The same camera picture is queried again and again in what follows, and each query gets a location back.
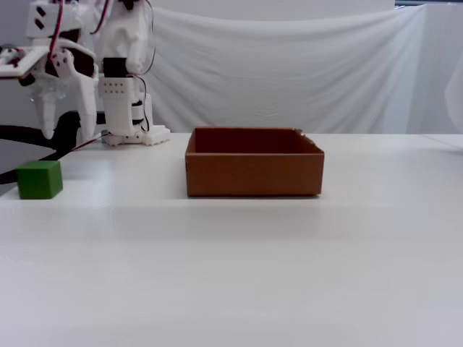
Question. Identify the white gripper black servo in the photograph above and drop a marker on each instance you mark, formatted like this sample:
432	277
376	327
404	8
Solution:
82	87

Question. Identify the green cube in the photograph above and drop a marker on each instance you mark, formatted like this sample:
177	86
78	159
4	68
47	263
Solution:
38	180

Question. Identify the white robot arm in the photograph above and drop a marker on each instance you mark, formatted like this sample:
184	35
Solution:
119	36

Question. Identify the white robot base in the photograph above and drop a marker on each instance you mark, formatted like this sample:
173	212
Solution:
152	135

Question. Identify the brown cardboard box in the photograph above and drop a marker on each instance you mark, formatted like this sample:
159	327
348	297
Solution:
253	173

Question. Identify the black chair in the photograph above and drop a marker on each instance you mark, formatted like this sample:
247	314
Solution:
68	126

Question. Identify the white cloth backdrop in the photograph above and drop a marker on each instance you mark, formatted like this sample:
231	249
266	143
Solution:
289	72

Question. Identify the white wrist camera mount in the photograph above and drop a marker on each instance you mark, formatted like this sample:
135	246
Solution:
20	65

